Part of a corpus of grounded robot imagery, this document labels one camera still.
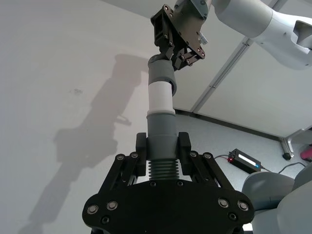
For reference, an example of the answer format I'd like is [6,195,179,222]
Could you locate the grey and white pipe assembly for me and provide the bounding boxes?
[146,54,181,181]

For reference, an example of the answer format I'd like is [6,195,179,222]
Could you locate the thin grey cable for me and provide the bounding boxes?
[261,162,306,174]

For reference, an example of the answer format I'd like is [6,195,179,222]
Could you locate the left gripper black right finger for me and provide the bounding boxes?
[177,132,236,191]

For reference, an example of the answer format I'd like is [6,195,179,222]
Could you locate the black box with lit display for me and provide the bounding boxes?
[227,148,263,175]

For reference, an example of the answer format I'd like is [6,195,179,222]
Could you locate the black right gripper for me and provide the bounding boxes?
[150,4,207,72]

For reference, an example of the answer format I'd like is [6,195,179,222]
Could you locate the silver metal post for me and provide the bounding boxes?
[279,127,312,159]

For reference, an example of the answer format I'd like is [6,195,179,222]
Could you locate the pale metal frame bar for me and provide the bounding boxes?
[192,38,253,116]

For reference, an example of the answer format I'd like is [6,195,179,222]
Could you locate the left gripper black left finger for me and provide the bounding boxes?
[97,133,149,196]

